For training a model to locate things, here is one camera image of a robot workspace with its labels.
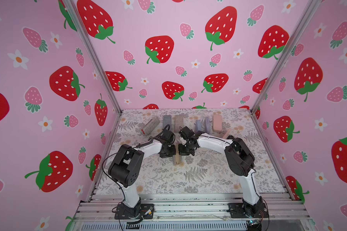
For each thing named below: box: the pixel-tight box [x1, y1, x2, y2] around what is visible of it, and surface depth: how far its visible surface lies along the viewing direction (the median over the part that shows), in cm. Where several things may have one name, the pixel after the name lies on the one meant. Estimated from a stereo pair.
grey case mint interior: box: [173, 114, 184, 133], surface depth 113 cm
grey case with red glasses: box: [139, 116, 161, 136], surface depth 106 cm
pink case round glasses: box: [212, 111, 223, 133], surface depth 114 cm
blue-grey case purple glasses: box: [162, 115, 172, 132], surface depth 114 cm
